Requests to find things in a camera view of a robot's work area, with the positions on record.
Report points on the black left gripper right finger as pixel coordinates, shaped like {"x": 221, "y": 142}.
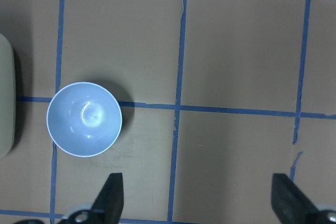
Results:
{"x": 290, "y": 204}

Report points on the cream toaster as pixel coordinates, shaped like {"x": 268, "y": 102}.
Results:
{"x": 8, "y": 97}

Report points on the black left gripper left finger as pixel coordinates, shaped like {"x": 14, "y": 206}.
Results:
{"x": 108, "y": 206}

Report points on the blue bowl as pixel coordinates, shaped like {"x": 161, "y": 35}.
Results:
{"x": 84, "y": 119}

